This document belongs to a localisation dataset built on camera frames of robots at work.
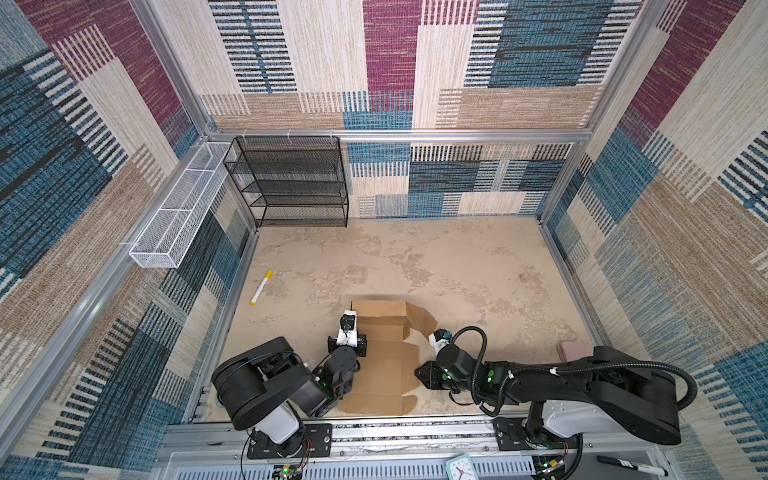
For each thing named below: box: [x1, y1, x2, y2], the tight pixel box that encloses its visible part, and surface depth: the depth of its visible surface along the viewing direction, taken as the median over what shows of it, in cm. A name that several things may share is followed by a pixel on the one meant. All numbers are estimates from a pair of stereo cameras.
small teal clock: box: [445, 454, 480, 480], surface depth 70 cm
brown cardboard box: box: [337, 300, 438, 415], surface depth 83 cm
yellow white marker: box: [250, 269, 273, 306], surface depth 104 cm
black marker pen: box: [596, 455, 669, 477], surface depth 70 cm
